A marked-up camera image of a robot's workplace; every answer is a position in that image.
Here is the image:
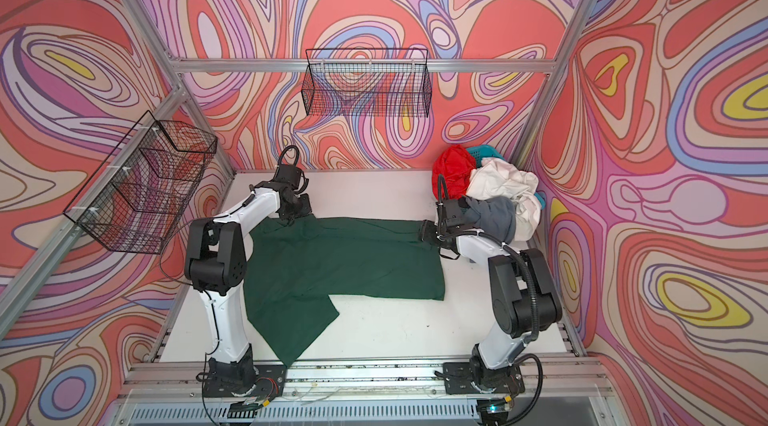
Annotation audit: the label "white t shirt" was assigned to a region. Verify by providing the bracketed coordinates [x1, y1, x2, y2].
[466, 157, 543, 242]

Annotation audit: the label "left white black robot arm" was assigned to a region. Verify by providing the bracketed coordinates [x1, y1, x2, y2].
[184, 164, 311, 396]

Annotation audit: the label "black wire basket wall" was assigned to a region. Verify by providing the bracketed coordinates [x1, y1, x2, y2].
[63, 112, 218, 255]
[301, 47, 432, 119]

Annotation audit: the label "red t shirt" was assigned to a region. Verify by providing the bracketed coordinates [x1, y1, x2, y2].
[432, 145, 476, 199]

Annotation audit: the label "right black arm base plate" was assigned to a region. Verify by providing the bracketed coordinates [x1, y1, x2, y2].
[433, 358, 526, 397]

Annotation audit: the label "black wire basket back wall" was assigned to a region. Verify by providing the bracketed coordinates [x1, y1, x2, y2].
[301, 47, 432, 119]

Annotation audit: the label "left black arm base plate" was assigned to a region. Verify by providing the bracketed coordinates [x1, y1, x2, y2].
[198, 360, 287, 399]

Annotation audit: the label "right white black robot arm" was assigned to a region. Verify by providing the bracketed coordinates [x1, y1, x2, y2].
[420, 197, 563, 394]

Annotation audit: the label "aluminium frame back beam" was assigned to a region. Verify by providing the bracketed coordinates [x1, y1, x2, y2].
[170, 59, 556, 74]

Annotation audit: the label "black wire basket left wall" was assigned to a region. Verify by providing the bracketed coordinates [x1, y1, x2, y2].
[63, 112, 218, 255]

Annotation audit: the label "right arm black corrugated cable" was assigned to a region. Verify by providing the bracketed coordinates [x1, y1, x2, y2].
[435, 175, 545, 426]

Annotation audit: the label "grey t shirt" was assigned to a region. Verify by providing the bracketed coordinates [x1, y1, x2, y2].
[460, 197, 517, 243]

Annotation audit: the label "green t shirt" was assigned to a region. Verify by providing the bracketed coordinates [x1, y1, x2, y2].
[243, 216, 445, 367]

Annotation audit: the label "aluminium front rail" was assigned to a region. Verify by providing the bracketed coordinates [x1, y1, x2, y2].
[103, 355, 629, 425]

